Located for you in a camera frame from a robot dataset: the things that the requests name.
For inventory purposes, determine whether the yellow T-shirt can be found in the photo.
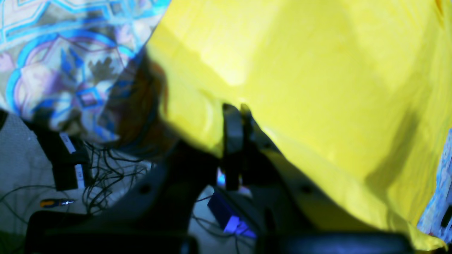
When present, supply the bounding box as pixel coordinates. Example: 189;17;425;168
146;0;451;251

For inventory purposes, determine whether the blue lit device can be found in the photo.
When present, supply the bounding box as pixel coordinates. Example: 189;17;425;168
208;168;257;238

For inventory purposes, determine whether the black power adapter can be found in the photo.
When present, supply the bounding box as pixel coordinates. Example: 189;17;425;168
25;122;94;192

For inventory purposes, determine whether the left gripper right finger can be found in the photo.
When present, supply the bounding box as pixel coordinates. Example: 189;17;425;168
208;104;414;254

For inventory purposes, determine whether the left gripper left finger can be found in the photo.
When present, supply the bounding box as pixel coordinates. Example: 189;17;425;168
29;104;244;254

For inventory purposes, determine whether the patterned blue tablecloth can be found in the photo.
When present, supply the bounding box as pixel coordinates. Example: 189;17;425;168
1;0;171;143

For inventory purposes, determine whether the orange handled screwdriver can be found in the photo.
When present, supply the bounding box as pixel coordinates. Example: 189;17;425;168
40;198;77;208

